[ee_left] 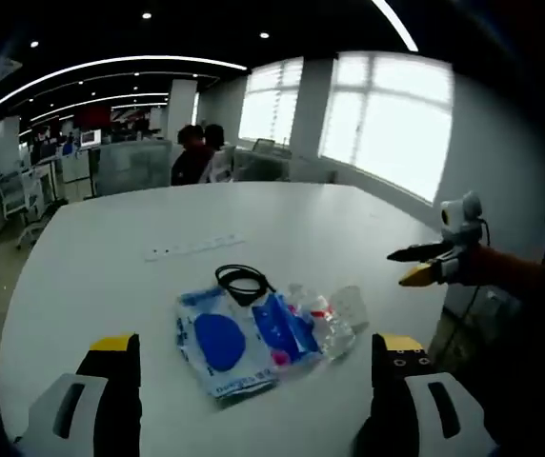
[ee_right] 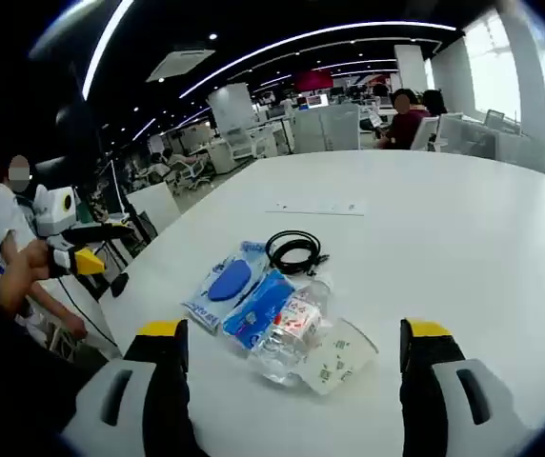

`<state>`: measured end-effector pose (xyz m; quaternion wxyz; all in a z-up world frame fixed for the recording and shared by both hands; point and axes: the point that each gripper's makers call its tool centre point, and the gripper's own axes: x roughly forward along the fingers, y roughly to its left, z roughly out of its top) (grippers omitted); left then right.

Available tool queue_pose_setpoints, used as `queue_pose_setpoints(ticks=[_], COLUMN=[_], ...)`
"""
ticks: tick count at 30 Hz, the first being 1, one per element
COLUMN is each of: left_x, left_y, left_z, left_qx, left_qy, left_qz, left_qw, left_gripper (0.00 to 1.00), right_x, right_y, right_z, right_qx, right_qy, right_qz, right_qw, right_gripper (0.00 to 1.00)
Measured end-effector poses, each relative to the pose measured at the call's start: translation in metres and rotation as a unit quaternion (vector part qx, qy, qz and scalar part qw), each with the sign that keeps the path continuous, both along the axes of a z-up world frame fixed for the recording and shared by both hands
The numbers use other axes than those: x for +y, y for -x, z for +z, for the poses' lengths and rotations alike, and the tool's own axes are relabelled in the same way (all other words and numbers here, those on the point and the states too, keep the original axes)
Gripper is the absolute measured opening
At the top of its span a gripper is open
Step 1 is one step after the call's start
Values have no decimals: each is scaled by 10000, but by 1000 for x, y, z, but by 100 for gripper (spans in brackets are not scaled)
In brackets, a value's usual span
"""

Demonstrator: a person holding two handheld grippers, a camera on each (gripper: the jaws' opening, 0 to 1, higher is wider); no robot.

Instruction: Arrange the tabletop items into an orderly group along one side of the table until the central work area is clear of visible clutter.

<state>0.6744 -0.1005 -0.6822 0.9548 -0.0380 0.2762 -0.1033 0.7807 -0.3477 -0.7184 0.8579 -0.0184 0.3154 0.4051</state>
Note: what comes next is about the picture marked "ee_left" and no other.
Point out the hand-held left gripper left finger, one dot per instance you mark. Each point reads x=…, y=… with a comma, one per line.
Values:
x=110, y=409

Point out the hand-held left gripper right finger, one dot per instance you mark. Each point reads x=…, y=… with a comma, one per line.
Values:
x=391, y=409

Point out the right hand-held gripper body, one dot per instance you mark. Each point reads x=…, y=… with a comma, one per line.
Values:
x=465, y=224

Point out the white paper cup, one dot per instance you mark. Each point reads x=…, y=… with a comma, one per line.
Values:
x=351, y=307

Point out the clear water bottle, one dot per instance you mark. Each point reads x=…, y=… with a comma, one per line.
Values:
x=337, y=333

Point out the blue mask packet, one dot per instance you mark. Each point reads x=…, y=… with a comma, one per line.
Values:
x=220, y=340

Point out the blue tissue pack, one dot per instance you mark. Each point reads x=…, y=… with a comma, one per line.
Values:
x=279, y=333

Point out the white table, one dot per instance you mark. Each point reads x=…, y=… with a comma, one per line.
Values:
x=110, y=285

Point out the wide bright window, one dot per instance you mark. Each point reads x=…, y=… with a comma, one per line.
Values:
x=391, y=119

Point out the white table socket strip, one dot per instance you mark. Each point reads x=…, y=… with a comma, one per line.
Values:
x=196, y=246

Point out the short ceiling light strip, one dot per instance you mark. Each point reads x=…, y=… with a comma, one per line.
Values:
x=398, y=26

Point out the narrow bright window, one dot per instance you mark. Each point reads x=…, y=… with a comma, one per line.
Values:
x=268, y=105

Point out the grey mesh office chair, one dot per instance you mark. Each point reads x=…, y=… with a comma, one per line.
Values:
x=17, y=195

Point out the frosted glass partition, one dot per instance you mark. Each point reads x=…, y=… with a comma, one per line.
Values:
x=132, y=166

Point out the long curved ceiling light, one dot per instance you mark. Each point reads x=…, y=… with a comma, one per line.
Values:
x=110, y=62

